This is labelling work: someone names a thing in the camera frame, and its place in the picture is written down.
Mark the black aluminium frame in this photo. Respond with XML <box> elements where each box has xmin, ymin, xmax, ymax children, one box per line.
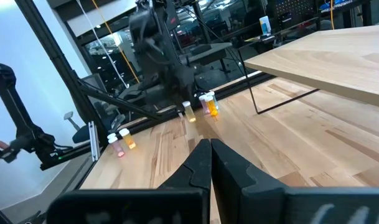
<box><xmin>14</xmin><ymin>0</ymin><xmax>276</xmax><ymax>175</ymax></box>

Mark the white cable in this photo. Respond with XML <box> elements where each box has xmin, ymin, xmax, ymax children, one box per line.
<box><xmin>75</xmin><ymin>0</ymin><xmax>129</xmax><ymax>88</ymax></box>

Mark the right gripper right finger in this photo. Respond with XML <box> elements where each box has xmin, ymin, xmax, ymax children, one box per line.
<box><xmin>211</xmin><ymin>138</ymin><xmax>379</xmax><ymax>224</ymax></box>

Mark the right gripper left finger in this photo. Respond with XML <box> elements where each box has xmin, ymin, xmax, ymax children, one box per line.
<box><xmin>47</xmin><ymin>138</ymin><xmax>212</xmax><ymax>224</ymax></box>

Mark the orange medicine bottle white cap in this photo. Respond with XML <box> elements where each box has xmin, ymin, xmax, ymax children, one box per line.
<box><xmin>205</xmin><ymin>95</ymin><xmax>220</xmax><ymax>118</ymax></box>

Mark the silver metal bracket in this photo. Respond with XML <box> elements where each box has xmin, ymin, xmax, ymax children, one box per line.
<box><xmin>88</xmin><ymin>121</ymin><xmax>101</xmax><ymax>162</ymax></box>

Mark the blue white box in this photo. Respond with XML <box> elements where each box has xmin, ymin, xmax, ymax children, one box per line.
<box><xmin>259</xmin><ymin>15</ymin><xmax>272</xmax><ymax>35</ymax></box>

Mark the office chair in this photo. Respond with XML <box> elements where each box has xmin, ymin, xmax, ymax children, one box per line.
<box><xmin>63</xmin><ymin>110</ymin><xmax>95</xmax><ymax>144</ymax></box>

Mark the pink medicine bottle white cap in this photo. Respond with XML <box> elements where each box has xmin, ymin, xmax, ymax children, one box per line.
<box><xmin>199</xmin><ymin>94</ymin><xmax>210</xmax><ymax>115</ymax></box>
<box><xmin>108</xmin><ymin>136</ymin><xmax>126</xmax><ymax>158</ymax></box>

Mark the yellow medicine bottle white cap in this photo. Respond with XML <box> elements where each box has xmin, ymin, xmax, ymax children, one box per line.
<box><xmin>118</xmin><ymin>128</ymin><xmax>137</xmax><ymax>151</ymax></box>
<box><xmin>181</xmin><ymin>100</ymin><xmax>197</xmax><ymax>123</ymax></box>

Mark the grey office desk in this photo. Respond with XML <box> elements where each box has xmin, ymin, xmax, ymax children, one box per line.
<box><xmin>180</xmin><ymin>42</ymin><xmax>233</xmax><ymax>75</ymax></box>

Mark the yellow power cable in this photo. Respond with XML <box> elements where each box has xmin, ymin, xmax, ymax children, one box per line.
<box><xmin>90</xmin><ymin>0</ymin><xmax>141</xmax><ymax>84</ymax></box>

